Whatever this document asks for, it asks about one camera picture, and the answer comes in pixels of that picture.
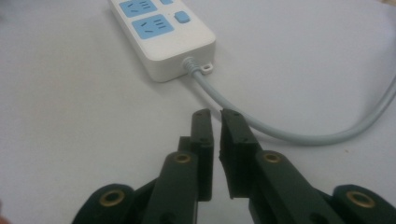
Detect white power strip blue sockets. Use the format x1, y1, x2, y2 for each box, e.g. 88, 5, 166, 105
107, 0, 217, 83

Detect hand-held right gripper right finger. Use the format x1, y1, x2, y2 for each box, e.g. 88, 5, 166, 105
219, 107, 345, 224

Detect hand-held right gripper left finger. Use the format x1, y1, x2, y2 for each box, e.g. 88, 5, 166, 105
141, 108, 215, 224

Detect grey power strip cable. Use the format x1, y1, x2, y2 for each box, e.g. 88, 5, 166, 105
181, 56, 396, 147

